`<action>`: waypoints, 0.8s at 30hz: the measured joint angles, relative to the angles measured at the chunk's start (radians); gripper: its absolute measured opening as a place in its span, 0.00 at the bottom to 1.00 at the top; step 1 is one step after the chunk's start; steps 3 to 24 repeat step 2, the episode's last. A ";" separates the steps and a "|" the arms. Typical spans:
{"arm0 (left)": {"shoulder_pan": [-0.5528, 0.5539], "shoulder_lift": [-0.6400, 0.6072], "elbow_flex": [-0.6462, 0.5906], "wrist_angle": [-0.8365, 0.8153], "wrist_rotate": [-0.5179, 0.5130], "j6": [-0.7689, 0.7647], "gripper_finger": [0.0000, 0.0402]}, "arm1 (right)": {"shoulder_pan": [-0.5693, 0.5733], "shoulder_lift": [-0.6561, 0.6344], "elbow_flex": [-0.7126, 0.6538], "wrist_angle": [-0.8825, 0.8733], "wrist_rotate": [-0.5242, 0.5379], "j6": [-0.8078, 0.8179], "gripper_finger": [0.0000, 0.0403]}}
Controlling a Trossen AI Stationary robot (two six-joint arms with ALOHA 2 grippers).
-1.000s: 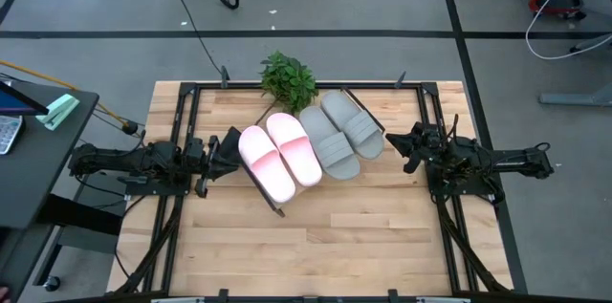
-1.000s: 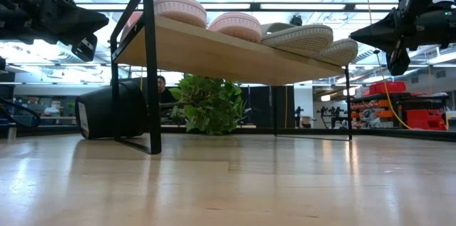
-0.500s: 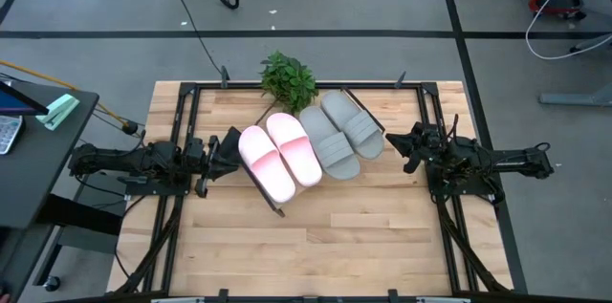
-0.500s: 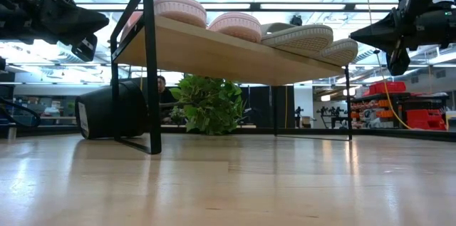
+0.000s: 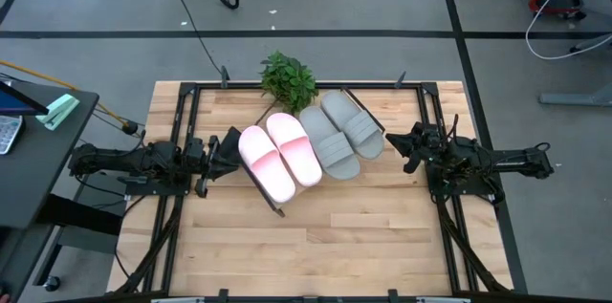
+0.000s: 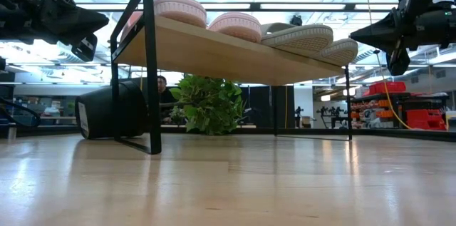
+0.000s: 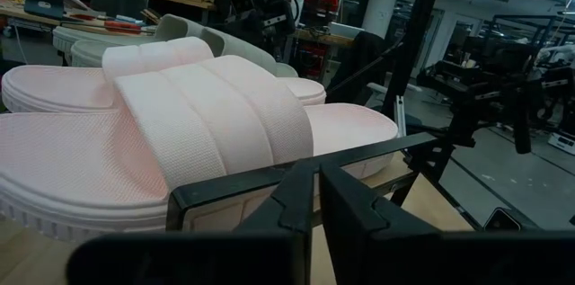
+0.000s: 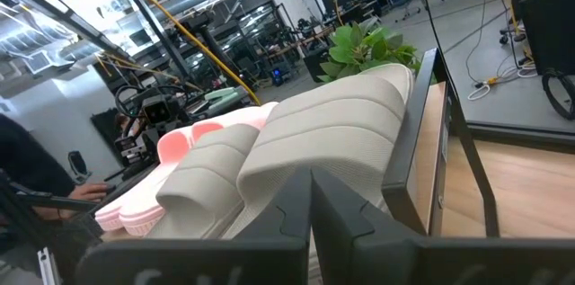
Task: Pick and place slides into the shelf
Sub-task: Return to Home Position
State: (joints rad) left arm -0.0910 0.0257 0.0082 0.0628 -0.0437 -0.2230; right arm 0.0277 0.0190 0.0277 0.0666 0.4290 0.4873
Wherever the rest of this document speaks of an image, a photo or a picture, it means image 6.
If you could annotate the black ceiling camera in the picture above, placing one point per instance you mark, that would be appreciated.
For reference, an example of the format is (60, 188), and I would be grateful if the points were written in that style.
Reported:
(296, 21)

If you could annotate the grey slide sandal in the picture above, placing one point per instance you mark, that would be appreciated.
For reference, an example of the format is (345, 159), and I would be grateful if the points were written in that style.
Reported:
(299, 38)
(338, 53)

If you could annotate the rack with red bins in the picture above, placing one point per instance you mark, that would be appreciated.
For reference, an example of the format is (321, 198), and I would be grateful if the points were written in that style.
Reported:
(420, 119)

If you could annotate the black partition panels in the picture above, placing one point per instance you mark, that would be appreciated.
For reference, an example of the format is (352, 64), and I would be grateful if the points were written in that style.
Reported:
(263, 105)

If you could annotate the black table frame rails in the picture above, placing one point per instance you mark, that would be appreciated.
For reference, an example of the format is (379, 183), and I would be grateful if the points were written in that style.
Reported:
(392, 134)

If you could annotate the person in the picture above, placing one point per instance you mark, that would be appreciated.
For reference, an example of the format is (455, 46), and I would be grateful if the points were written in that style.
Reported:
(162, 85)

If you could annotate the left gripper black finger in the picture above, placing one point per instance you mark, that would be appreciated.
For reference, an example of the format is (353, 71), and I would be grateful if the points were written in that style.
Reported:
(78, 24)
(85, 47)

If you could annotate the wooden shelf with black frame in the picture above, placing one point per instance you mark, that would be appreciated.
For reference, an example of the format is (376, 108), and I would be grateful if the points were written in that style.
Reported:
(213, 55)

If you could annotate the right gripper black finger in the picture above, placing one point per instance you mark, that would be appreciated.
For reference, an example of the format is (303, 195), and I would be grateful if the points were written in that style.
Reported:
(398, 60)
(377, 33)

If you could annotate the small black tripod stand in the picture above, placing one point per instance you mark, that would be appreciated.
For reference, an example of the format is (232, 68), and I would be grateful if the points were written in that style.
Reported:
(298, 113)

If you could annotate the black overhead rig beam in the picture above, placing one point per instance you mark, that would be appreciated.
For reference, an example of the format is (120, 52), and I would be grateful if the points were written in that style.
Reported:
(254, 6)

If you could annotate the black plant pot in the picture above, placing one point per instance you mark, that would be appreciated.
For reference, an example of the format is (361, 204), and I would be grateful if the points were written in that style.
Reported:
(103, 112)

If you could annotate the green leafy plant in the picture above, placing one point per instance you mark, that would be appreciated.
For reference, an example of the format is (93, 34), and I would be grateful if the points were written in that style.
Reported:
(210, 105)

